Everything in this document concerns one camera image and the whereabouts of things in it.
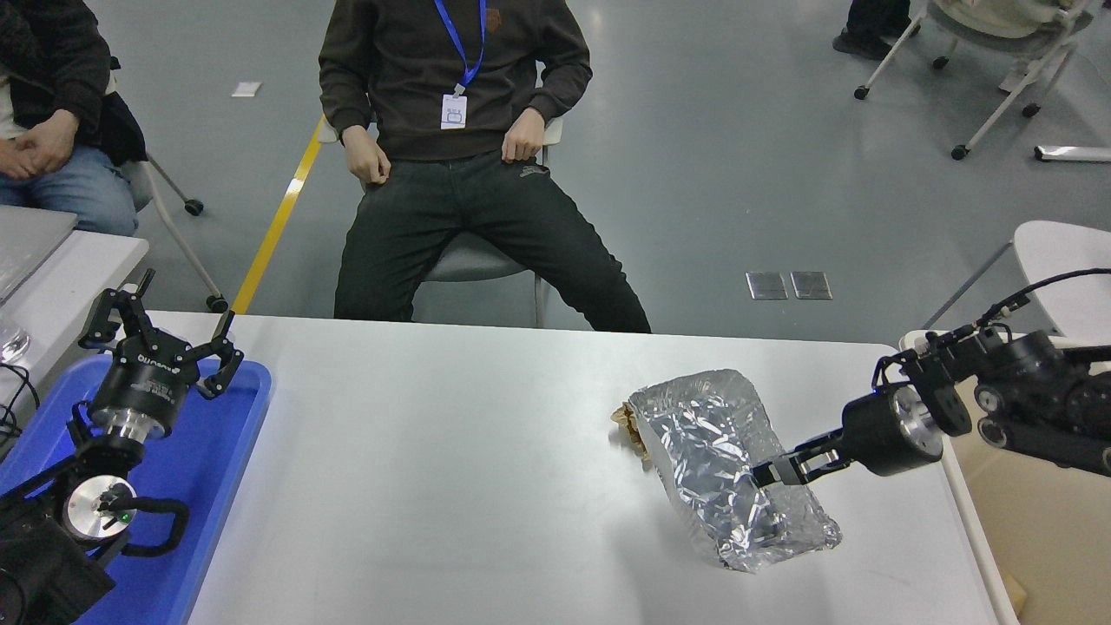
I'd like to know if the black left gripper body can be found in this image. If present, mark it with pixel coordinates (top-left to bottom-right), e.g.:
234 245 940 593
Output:
89 337 201 428

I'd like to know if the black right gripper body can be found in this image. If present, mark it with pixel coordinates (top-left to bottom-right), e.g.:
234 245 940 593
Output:
840 386 921 477

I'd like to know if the silver foil tray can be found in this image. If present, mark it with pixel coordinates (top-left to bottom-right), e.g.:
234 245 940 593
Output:
627 369 843 574

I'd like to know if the person's left hand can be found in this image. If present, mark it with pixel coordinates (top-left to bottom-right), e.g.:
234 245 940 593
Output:
502 108 546 164
16 109 81 174

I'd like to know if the person's right hand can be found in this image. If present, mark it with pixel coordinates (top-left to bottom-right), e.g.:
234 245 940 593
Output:
0 139 37 181
342 126 392 186

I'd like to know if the white side table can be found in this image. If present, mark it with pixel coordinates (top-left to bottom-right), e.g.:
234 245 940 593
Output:
0 230 151 418

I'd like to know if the grey flat panel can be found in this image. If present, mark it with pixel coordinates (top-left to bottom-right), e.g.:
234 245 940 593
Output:
0 206 81 306

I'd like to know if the clear glass object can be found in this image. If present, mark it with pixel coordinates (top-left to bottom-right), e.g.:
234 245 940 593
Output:
0 314 32 366

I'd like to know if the white-framed wheeled chair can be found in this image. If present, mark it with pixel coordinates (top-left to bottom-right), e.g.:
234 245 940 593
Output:
104 87 229 313
855 0 1099 162

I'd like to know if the blue plastic tray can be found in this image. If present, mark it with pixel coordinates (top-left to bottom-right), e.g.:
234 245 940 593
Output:
0 356 273 625

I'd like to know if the crumpled tan paper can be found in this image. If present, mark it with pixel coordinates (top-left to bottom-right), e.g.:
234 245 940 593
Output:
610 404 650 457

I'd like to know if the large pale bin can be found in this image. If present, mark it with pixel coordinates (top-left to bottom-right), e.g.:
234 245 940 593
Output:
899 328 1111 625

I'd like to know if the person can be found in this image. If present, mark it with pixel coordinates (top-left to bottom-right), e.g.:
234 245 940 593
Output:
318 0 652 334
833 0 908 60
0 0 148 237

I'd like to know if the grey office chair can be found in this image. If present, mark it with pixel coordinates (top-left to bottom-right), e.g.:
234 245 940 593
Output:
318 117 565 329

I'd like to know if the silver metal bar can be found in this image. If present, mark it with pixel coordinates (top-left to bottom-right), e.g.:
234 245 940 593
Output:
1034 146 1111 165

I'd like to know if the thin black cable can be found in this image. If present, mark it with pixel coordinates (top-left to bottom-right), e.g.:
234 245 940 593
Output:
0 363 42 457

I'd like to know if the blue lanyard with badge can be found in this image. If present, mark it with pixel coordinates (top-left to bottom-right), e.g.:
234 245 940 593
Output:
434 0 489 131

